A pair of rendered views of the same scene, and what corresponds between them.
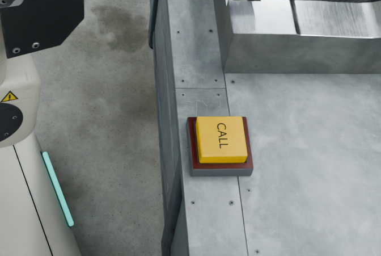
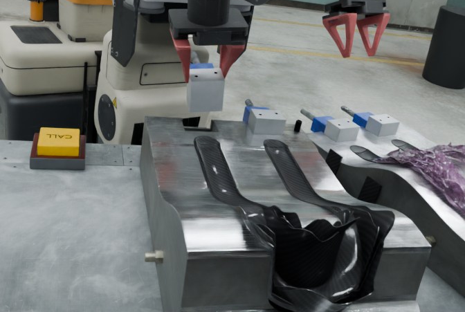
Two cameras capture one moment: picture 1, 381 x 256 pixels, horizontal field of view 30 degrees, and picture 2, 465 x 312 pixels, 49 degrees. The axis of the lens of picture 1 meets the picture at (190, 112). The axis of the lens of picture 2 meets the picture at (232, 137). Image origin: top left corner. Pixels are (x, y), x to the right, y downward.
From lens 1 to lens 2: 1.10 m
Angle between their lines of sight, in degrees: 67
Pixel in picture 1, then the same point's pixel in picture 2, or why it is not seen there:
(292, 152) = (50, 192)
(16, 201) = not seen: hidden behind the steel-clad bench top
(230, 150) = (43, 138)
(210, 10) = not seen: hidden behind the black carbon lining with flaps
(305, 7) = (187, 152)
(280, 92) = (121, 192)
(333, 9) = (190, 169)
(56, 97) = not seen: outside the picture
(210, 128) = (66, 132)
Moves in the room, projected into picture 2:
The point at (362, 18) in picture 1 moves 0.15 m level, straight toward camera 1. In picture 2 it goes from (185, 185) to (80, 151)
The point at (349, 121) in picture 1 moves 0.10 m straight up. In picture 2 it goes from (86, 231) to (90, 164)
